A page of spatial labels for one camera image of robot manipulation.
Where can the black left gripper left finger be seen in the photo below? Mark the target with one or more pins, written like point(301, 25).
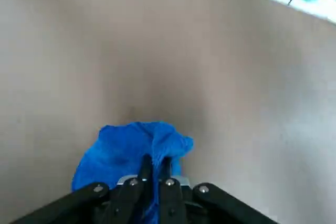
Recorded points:
point(126, 197)

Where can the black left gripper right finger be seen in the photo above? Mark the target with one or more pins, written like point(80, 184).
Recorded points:
point(173, 203)

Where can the blue rag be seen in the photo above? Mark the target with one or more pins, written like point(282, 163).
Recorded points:
point(123, 150)

